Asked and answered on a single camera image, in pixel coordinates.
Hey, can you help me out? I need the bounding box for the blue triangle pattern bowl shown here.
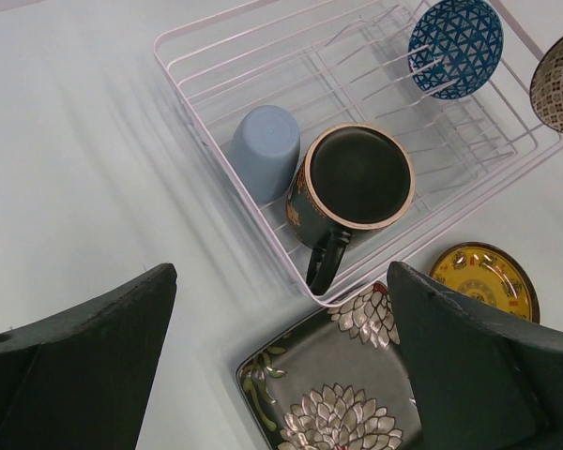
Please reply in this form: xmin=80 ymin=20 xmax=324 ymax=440
xmin=408 ymin=1 xmax=504 ymax=100

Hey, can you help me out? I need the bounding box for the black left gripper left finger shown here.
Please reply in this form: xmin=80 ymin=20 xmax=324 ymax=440
xmin=0 ymin=263 xmax=177 ymax=449

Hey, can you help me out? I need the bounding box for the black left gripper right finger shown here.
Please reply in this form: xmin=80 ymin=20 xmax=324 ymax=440
xmin=387 ymin=262 xmax=563 ymax=449

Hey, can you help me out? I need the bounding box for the yellow round saucer plate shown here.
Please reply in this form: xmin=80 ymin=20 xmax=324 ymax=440
xmin=429 ymin=241 xmax=540 ymax=323

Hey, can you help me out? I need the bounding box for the light blue plastic cup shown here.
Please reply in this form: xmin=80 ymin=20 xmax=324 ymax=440
xmin=226 ymin=105 xmax=300 ymax=204

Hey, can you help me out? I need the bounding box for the red black lacquer cup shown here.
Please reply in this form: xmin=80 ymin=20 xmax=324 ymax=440
xmin=285 ymin=123 xmax=416 ymax=295

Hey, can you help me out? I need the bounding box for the black floral square plate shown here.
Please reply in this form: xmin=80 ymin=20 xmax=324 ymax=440
xmin=236 ymin=281 xmax=424 ymax=449

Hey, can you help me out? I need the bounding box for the brown lattice pattern bowl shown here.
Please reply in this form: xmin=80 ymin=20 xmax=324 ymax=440
xmin=529 ymin=37 xmax=563 ymax=134

